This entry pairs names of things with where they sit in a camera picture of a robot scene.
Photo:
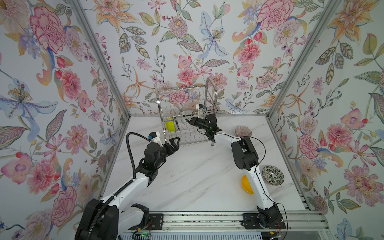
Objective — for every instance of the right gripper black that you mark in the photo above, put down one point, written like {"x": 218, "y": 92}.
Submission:
{"x": 194, "y": 120}

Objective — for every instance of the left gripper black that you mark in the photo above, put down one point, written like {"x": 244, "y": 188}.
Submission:
{"x": 173, "y": 146}

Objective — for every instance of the steel wire dish rack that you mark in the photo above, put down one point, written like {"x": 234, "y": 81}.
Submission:
{"x": 180, "y": 103}

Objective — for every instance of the lime green bowl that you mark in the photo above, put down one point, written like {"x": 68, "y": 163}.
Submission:
{"x": 170, "y": 124}

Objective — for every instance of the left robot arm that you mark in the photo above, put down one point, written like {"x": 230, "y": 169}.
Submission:
{"x": 108, "y": 218}

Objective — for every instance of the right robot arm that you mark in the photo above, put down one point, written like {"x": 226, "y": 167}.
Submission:
{"x": 246, "y": 159}

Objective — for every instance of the pink striped bowl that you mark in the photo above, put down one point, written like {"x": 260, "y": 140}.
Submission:
{"x": 243, "y": 131}

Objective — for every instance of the yellow bowl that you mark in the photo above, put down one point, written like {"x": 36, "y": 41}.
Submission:
{"x": 246, "y": 185}

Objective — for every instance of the black white floral bowl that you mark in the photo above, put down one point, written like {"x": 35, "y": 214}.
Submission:
{"x": 273, "y": 175}

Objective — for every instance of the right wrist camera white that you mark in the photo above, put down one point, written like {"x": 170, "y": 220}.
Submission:
{"x": 200, "y": 109}

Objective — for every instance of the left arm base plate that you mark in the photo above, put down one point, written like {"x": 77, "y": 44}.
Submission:
{"x": 150, "y": 222}

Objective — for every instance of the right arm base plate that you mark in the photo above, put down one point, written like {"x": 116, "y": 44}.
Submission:
{"x": 254, "y": 221}

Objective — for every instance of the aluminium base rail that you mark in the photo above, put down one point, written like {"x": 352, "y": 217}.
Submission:
{"x": 230, "y": 221}

